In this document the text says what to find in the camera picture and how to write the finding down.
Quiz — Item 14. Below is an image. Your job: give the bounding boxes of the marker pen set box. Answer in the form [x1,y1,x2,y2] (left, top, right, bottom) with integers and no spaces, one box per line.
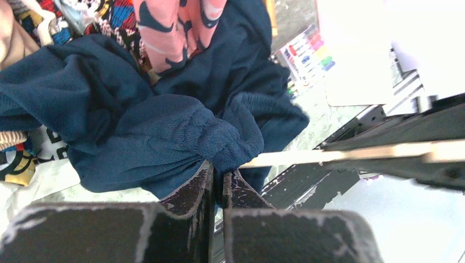
[275,24,336,99]

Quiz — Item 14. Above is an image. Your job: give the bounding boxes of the beige shorts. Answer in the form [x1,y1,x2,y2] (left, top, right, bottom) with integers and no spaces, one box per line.
[1,1,39,70]

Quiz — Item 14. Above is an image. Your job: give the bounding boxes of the navy blue shorts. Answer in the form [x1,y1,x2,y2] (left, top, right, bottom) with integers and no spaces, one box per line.
[1,1,309,198]

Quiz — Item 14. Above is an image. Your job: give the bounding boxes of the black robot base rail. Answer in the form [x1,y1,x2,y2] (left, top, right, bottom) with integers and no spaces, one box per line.
[262,94,464,210]

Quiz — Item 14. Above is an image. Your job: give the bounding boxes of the pink shark print shorts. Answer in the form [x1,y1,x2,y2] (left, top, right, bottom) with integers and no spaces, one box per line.
[133,0,226,75]

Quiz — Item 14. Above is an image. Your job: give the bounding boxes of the pink clipboard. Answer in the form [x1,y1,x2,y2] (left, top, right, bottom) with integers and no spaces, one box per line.
[316,1,394,106]

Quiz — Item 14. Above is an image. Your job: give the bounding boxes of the colourful patterned shorts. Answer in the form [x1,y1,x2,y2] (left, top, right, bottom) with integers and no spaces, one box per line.
[7,0,159,84]

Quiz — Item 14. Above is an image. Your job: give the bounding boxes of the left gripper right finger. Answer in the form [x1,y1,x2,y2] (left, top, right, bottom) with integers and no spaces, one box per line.
[223,171,383,262]

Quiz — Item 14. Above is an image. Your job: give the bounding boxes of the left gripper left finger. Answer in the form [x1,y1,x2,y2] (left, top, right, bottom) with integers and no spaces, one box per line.
[1,161,214,262]

